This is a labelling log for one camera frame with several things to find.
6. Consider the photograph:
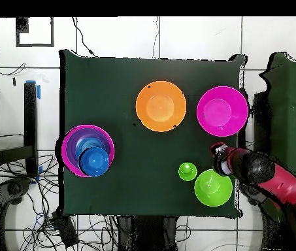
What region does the black square floor frame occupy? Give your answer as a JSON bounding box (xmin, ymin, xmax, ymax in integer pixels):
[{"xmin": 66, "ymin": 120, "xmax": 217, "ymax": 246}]
[{"xmin": 15, "ymin": 16, "xmax": 55, "ymax": 48}]

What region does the dark blue bowl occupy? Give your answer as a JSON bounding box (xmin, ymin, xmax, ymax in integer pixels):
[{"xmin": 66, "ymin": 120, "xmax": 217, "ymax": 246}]
[{"xmin": 78, "ymin": 146, "xmax": 110, "ymax": 178}]

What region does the green plastic cup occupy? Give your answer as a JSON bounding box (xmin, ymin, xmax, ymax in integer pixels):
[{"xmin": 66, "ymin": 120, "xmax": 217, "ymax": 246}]
[{"xmin": 178, "ymin": 162, "xmax": 199, "ymax": 182}]

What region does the black power adapter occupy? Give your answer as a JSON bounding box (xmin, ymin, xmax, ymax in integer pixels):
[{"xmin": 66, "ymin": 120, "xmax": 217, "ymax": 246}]
[{"xmin": 50, "ymin": 210, "xmax": 80, "ymax": 248}]

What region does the dark green tablecloth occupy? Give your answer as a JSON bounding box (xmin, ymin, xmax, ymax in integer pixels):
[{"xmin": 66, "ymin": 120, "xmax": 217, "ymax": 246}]
[{"xmin": 59, "ymin": 49, "xmax": 248, "ymax": 219}]

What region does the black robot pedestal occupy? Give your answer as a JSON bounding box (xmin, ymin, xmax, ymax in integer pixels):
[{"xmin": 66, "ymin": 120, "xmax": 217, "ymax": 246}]
[{"xmin": 116, "ymin": 215, "xmax": 178, "ymax": 251}]

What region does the purple plastic bowl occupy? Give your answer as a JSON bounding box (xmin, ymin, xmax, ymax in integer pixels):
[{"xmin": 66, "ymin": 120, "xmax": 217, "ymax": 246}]
[{"xmin": 65, "ymin": 127, "xmax": 112, "ymax": 173}]

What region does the translucent blue bowl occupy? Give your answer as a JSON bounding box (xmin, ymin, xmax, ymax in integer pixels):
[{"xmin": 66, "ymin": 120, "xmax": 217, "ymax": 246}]
[{"xmin": 74, "ymin": 137, "xmax": 107, "ymax": 160}]

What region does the pink plastic bowl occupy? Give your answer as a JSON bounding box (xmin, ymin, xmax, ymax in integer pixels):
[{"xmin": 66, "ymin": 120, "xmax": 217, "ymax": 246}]
[
  {"xmin": 196, "ymin": 86, "xmax": 250, "ymax": 137},
  {"xmin": 61, "ymin": 124, "xmax": 115, "ymax": 178}
]

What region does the orange plastic bowl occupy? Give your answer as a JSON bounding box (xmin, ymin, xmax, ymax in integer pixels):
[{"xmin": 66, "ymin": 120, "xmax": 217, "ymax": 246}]
[{"xmin": 135, "ymin": 80, "xmax": 188, "ymax": 133}]

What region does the black pedestal foot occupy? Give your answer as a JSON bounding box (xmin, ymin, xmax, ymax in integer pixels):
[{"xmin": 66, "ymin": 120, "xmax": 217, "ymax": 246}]
[
  {"xmin": 240, "ymin": 182, "xmax": 269, "ymax": 207},
  {"xmin": 0, "ymin": 176, "xmax": 32, "ymax": 207}
]

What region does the green plastic bowl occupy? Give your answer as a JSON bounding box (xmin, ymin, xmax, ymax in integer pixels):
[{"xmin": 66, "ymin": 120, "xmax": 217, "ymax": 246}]
[{"xmin": 193, "ymin": 169, "xmax": 233, "ymax": 207}]

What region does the black floor cable tangle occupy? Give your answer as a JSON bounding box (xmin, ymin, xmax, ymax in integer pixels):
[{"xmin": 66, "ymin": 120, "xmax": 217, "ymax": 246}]
[{"xmin": 0, "ymin": 154, "xmax": 120, "ymax": 251}]

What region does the black stand with blue tape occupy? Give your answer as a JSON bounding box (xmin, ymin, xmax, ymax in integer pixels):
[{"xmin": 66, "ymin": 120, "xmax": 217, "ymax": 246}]
[{"xmin": 0, "ymin": 80, "xmax": 42, "ymax": 185}]

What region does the black cable with plug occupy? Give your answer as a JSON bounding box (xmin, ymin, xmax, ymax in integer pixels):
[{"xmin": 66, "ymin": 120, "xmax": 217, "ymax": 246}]
[{"xmin": 71, "ymin": 16, "xmax": 97, "ymax": 57}]

